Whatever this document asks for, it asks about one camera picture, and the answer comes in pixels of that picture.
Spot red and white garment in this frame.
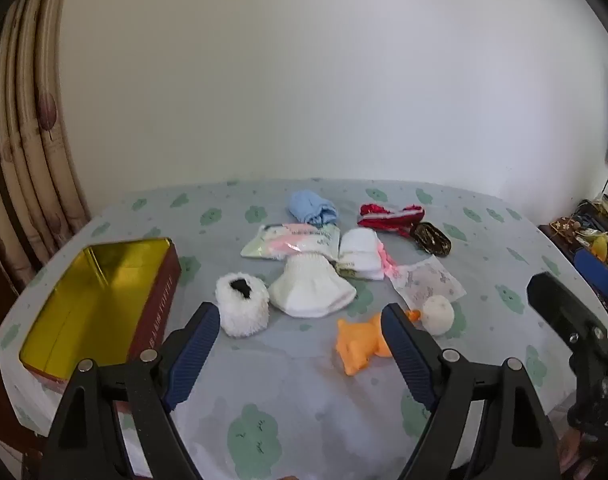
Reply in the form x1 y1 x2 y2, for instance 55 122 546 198
357 202 426 237

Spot white fluffy plush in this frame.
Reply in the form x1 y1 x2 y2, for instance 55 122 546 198
215 272 271 338

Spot green and pink wipes packet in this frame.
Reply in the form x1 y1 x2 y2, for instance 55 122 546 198
241 223 341 261

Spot dark patterned pouch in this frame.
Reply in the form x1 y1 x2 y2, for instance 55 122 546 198
413 221 453 257

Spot blue box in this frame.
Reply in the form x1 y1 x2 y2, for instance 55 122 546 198
574 249 608 291

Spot white knit hat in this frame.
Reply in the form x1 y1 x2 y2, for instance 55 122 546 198
269 254 357 319

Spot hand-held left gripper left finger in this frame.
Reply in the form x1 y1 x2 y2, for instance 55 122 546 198
43 301 222 480

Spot beige leaf print curtain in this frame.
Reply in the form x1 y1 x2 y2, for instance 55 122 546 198
0 0 92 281

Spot cluttered wooden cabinet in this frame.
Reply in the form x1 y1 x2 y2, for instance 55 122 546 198
538 180 608 311

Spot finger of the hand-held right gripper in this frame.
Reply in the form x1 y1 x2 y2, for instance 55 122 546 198
527 272 608 361

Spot white socks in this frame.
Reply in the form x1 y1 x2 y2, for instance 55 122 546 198
336 228 387 281

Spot white round plush ball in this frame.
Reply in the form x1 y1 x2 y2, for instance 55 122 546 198
409 295 456 337

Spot orange plush toy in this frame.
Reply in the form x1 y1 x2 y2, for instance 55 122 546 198
335 311 395 376

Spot white mesh drawstring bag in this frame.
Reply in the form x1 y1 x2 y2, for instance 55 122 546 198
379 245 467 311

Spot red tin box gold interior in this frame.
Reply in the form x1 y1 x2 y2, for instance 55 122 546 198
19 237 182 395

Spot light blue cloth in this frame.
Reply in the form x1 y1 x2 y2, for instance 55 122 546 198
289 189 337 227

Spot white cloud-print tablecloth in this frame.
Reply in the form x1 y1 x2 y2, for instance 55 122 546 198
0 177 608 480

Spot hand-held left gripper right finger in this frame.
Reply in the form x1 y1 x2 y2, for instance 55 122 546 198
380 302 564 480

